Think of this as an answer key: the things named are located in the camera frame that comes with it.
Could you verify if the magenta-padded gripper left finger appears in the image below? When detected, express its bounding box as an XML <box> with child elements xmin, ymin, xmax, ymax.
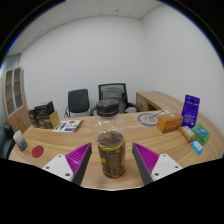
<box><xmin>42</xmin><ymin>142</ymin><xmax>93</xmax><ymax>186</ymax></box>

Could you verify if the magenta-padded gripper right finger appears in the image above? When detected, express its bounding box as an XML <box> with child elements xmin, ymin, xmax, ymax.
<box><xmin>131</xmin><ymin>142</ymin><xmax>184</xmax><ymax>186</ymax></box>

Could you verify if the clear bottle with brown label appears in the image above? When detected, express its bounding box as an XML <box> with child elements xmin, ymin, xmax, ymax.
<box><xmin>92</xmin><ymin>98</ymin><xmax>127</xmax><ymax>179</ymax></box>

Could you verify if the white printed leaflet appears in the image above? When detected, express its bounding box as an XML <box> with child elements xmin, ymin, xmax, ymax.
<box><xmin>52</xmin><ymin>119</ymin><xmax>84</xmax><ymax>133</ymax></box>

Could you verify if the flat round red coaster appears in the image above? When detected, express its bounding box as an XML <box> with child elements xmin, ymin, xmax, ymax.
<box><xmin>31</xmin><ymin>145</ymin><xmax>45</xmax><ymax>158</ymax></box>

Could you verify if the orange cardboard box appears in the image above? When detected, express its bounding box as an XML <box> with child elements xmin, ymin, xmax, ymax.
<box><xmin>156</xmin><ymin>113</ymin><xmax>184</xmax><ymax>134</ymax></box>

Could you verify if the brown carton with tan side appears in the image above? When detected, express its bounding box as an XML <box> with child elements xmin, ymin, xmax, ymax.
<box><xmin>36</xmin><ymin>110</ymin><xmax>61</xmax><ymax>130</ymax></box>

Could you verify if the small beige box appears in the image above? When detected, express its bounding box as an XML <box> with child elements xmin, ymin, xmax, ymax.
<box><xmin>178</xmin><ymin>125</ymin><xmax>197</xmax><ymax>143</ymax></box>

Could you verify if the small blue box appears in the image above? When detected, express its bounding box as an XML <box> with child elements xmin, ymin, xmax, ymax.
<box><xmin>190</xmin><ymin>140</ymin><xmax>204</xmax><ymax>155</ymax></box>

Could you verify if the black office chair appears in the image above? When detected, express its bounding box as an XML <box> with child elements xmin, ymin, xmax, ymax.
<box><xmin>64</xmin><ymin>88</ymin><xmax>92</xmax><ymax>118</ymax></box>

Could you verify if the green flat box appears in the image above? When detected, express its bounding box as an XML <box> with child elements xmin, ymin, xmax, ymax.
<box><xmin>191</xmin><ymin>123</ymin><xmax>211</xmax><ymax>145</ymax></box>

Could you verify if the dark brown flat carton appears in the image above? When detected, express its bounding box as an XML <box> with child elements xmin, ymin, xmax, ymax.
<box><xmin>34</xmin><ymin>101</ymin><xmax>55</xmax><ymax>117</ymax></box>

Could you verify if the wooden side desk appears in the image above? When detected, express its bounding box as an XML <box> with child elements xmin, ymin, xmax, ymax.
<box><xmin>135</xmin><ymin>91</ymin><xmax>188</xmax><ymax>114</ymax></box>

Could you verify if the white mug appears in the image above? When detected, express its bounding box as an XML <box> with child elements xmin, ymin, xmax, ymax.
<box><xmin>13</xmin><ymin>130</ymin><xmax>29</xmax><ymax>152</ymax></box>

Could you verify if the purple upright package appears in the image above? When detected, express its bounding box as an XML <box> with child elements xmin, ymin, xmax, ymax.
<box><xmin>180</xmin><ymin>94</ymin><xmax>201</xmax><ymax>128</ymax></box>

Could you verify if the black leather sofa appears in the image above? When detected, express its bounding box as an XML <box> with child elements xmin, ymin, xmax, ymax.
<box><xmin>0</xmin><ymin>123</ymin><xmax>16</xmax><ymax>160</ymax></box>

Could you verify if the grey mesh office chair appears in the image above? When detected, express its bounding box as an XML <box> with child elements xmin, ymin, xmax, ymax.
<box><xmin>89</xmin><ymin>82</ymin><xmax>140</xmax><ymax>116</ymax></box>

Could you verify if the wooden glass-door cabinet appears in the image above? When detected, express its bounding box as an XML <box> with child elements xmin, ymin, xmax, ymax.
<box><xmin>2</xmin><ymin>67</ymin><xmax>32</xmax><ymax>134</ymax></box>

